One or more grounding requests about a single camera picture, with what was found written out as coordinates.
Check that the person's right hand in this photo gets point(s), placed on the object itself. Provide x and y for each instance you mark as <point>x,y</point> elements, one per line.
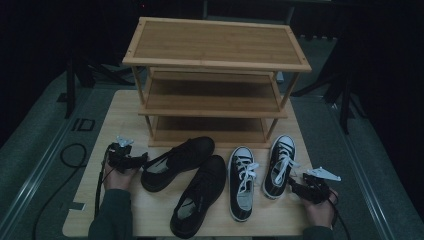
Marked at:
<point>320,213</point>

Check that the wooden three-tier shoe rack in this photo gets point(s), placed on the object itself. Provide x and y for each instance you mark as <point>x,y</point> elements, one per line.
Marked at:
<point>213,43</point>

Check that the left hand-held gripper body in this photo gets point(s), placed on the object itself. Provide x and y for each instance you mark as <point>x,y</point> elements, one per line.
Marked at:
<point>120,156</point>

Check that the black metal stand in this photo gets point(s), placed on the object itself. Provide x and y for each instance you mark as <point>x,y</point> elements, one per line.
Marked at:
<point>69,93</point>
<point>345,110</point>

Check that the black lace-up shoe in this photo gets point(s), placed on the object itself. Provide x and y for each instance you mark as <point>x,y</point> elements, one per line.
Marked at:
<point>186,153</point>
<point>206,180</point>

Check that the person's left hand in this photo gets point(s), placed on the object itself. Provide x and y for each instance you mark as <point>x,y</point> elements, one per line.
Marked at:
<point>118,180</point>

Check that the black and white canvas sneaker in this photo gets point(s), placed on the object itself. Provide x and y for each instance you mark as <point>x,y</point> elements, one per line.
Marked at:
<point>284,141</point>
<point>242,155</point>

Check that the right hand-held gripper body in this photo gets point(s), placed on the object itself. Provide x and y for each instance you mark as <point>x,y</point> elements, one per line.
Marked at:
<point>316,190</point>

